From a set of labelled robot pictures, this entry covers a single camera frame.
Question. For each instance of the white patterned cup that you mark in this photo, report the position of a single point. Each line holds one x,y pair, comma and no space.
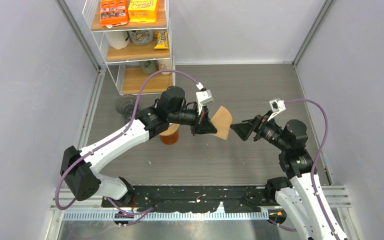
164,64

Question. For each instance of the yellow candy bag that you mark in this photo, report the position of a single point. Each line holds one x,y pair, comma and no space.
162,41

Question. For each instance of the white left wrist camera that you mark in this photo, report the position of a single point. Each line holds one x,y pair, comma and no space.
203,97

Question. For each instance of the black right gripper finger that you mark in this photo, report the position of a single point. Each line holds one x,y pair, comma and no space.
258,117
245,128

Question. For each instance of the yellow snack box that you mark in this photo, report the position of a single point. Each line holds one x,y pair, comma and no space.
143,11

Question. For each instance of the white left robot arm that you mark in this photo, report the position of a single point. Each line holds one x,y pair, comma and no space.
80,168

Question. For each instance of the white wire wooden shelf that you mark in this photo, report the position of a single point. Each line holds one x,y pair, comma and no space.
123,65

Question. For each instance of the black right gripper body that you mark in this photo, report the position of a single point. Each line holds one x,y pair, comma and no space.
268,131

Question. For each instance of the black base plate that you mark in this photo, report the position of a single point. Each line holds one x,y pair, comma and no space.
197,199

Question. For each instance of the amber glass jar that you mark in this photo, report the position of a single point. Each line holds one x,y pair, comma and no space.
169,139

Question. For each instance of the printed white mug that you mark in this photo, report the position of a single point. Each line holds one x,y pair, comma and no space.
141,37

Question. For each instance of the orange snack box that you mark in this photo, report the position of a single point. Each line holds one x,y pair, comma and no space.
113,13

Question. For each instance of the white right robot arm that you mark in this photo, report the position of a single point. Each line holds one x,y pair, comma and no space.
299,193

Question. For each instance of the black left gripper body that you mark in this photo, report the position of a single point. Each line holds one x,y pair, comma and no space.
187,116

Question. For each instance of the brown paper filter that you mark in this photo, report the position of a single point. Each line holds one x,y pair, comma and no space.
222,121

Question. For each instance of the round wooden dripper stand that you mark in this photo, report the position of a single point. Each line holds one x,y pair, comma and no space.
172,129

